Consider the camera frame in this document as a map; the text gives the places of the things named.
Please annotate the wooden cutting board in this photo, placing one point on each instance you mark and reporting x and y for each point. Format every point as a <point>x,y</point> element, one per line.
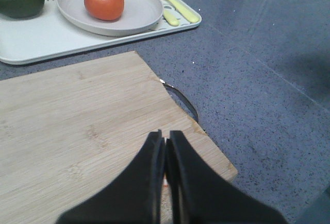
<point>69,131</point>

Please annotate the metal board handle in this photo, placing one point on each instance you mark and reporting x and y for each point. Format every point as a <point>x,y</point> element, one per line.
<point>183,99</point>

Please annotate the yellow plastic fork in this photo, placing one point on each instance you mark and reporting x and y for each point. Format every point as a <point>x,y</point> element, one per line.
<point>184,11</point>

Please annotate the white rectangular tray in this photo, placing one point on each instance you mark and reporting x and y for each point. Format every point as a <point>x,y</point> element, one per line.
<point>51,35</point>

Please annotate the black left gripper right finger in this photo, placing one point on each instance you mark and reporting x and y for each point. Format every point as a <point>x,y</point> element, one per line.
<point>200,195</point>

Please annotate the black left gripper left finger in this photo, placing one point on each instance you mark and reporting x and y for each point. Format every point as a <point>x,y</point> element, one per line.
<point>134,196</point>

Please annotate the orange mandarin fruit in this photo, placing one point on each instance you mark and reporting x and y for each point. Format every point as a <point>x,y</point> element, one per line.
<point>107,10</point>

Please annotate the white round plate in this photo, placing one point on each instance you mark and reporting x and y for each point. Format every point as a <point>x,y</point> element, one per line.
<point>138,16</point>

